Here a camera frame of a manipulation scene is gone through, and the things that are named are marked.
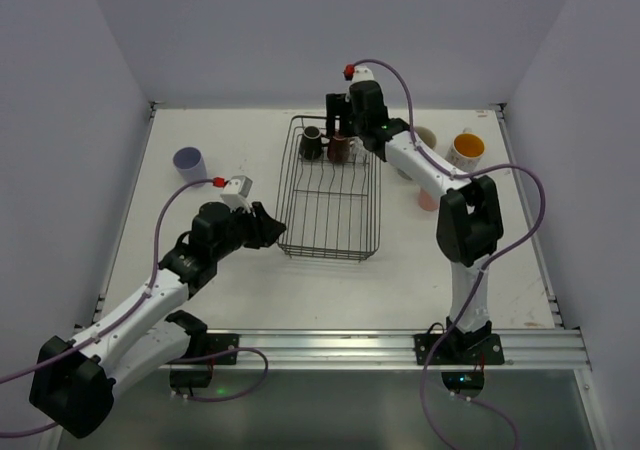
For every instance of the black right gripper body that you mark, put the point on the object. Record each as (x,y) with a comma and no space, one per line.
(338,102)

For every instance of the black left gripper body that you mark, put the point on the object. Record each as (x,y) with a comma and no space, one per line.
(256,226)

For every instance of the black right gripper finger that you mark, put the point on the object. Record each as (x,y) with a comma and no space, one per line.
(333,106)
(346,116)

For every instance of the brown ceramic mug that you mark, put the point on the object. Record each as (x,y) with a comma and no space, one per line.
(339,148)

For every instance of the black ceramic mug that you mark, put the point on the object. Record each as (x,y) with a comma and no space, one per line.
(312,144)

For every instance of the lavender plastic cup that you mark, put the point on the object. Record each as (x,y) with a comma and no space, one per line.
(190,164)

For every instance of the white floral mug orange inside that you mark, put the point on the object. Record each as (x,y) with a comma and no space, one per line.
(465,151)

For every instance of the pink plastic cup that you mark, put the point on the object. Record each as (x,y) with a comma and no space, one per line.
(426,202)

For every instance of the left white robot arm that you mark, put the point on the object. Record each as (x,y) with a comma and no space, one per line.
(80,379)

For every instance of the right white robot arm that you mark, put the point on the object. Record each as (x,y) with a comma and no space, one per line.
(469,221)

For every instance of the clear glass cup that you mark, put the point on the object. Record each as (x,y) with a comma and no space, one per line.
(359,153)

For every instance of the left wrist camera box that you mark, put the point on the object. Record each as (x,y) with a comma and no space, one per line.
(234,191)

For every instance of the dark wire dish rack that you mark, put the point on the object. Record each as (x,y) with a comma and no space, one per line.
(331,211)

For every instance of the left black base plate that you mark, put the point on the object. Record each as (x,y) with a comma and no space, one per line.
(220,345)

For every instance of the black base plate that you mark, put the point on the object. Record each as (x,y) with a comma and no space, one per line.
(220,345)
(479,348)

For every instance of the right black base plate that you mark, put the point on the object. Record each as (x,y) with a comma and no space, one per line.
(479,348)

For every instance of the aluminium mounting rail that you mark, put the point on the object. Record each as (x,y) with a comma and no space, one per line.
(545,349)

